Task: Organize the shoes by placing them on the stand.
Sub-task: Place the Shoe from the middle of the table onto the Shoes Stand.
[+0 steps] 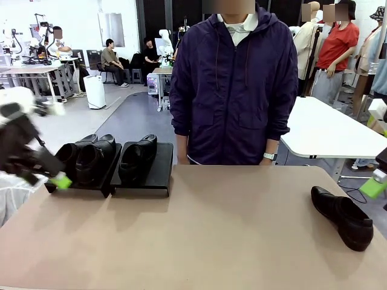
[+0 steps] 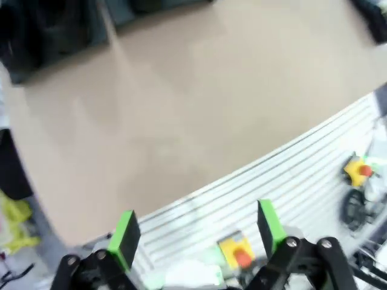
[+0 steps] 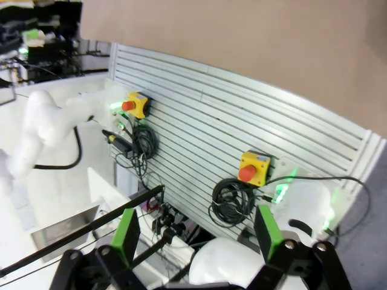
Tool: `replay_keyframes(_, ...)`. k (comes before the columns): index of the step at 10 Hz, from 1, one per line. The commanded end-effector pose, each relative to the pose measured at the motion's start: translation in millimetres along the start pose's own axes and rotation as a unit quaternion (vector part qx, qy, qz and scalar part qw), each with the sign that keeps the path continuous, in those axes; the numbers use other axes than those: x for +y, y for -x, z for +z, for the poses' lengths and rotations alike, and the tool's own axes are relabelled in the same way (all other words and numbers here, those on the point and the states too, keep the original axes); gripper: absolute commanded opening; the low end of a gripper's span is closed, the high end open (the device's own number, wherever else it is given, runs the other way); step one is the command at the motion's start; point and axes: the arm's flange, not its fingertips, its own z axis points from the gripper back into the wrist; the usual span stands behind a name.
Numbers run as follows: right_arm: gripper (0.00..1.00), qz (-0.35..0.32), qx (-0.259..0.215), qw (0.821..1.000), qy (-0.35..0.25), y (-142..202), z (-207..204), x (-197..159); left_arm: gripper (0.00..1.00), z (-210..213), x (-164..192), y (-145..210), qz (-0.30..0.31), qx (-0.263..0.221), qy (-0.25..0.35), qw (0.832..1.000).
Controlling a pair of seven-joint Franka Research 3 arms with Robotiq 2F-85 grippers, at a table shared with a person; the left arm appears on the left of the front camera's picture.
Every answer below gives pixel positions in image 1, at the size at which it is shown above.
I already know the computer case with lights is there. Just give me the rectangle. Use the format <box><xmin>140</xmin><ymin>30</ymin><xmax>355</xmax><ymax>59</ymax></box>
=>
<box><xmin>146</xmin><ymin>74</ymin><xmax>160</xmax><ymax>95</ymax></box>

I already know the black leather strap shoe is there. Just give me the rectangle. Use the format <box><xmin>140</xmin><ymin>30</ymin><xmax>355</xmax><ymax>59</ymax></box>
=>
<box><xmin>54</xmin><ymin>134</ymin><xmax>99</xmax><ymax>182</ymax></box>
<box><xmin>75</xmin><ymin>134</ymin><xmax>117</xmax><ymax>185</ymax></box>

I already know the person's left forearm purple sleeve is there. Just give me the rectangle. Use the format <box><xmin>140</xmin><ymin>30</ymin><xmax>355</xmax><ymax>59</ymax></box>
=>
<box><xmin>263</xmin><ymin>87</ymin><xmax>299</xmax><ymax>155</ymax></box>

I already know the black office chair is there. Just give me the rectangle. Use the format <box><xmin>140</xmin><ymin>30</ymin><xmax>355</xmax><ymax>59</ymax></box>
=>
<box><xmin>96</xmin><ymin>60</ymin><xmax>107</xmax><ymax>83</ymax></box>

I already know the mannequin in beige jacket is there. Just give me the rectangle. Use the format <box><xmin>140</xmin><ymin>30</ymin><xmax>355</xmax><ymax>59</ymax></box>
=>
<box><xmin>288</xmin><ymin>1</ymin><xmax>323</xmax><ymax>81</ymax></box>

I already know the person's right forearm purple sleeve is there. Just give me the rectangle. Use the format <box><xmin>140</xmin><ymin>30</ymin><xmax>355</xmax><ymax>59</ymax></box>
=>
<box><xmin>169</xmin><ymin>87</ymin><xmax>194</xmax><ymax>143</ymax></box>

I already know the black light stand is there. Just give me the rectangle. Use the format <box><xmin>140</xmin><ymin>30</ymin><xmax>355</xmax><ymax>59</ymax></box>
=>
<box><xmin>303</xmin><ymin>25</ymin><xmax>324</xmax><ymax>97</ymax></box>

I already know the black metal shoe stand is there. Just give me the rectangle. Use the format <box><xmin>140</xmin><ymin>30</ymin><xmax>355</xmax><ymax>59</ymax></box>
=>
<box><xmin>109</xmin><ymin>141</ymin><xmax>174</xmax><ymax>199</ymax></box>
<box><xmin>44</xmin><ymin>141</ymin><xmax>122</xmax><ymax>198</ymax></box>

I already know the seated person in black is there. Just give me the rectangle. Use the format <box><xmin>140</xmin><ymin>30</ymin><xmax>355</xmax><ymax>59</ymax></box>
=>
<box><xmin>142</xmin><ymin>36</ymin><xmax>161</xmax><ymax>73</ymax></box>

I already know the person's right hand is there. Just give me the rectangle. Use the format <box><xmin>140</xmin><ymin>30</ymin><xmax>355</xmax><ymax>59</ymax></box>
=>
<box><xmin>177</xmin><ymin>141</ymin><xmax>190</xmax><ymax>166</ymax></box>

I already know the seated person in olive shirt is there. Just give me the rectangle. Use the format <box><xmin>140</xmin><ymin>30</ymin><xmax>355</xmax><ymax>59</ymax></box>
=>
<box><xmin>100</xmin><ymin>38</ymin><xmax>130</xmax><ymax>88</ymax></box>

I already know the white wrinkled cover sheet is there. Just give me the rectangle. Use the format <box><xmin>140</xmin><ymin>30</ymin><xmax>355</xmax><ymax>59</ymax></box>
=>
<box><xmin>0</xmin><ymin>170</ymin><xmax>46</xmax><ymax>227</ymax></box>

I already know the seated person in white shirt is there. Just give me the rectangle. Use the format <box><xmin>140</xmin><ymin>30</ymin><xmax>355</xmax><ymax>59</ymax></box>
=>
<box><xmin>45</xmin><ymin>26</ymin><xmax>73</xmax><ymax>58</ymax></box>

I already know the black leather loafer shoe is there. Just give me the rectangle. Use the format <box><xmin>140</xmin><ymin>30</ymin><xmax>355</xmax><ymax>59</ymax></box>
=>
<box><xmin>310</xmin><ymin>185</ymin><xmax>374</xmax><ymax>252</ymax></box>
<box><xmin>118</xmin><ymin>134</ymin><xmax>158</xmax><ymax>185</ymax></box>

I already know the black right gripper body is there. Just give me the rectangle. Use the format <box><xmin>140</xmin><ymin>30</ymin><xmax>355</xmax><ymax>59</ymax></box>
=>
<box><xmin>374</xmin><ymin>149</ymin><xmax>387</xmax><ymax>182</ymax></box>

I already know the grey wall panel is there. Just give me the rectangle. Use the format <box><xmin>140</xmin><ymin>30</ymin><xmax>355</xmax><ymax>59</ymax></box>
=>
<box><xmin>97</xmin><ymin>12</ymin><xmax>125</xmax><ymax>48</ymax></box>

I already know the black floor cable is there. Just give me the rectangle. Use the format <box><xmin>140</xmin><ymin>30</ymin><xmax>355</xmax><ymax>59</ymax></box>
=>
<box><xmin>341</xmin><ymin>184</ymin><xmax>368</xmax><ymax>204</ymax></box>

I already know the wooden top desk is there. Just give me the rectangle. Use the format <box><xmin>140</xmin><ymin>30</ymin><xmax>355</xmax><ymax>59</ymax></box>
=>
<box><xmin>0</xmin><ymin>65</ymin><xmax>66</xmax><ymax>105</ymax></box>

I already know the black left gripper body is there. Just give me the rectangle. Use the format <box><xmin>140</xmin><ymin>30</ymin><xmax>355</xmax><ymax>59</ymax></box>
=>
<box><xmin>27</xmin><ymin>147</ymin><xmax>67</xmax><ymax>179</ymax></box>

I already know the white work table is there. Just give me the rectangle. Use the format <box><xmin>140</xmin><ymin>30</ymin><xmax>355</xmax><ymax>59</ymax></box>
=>
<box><xmin>280</xmin><ymin>95</ymin><xmax>387</xmax><ymax>160</ymax></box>

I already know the person in purple jacket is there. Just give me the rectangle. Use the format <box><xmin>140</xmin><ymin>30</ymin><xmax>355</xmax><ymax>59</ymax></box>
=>
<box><xmin>169</xmin><ymin>0</ymin><xmax>299</xmax><ymax>166</ymax></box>

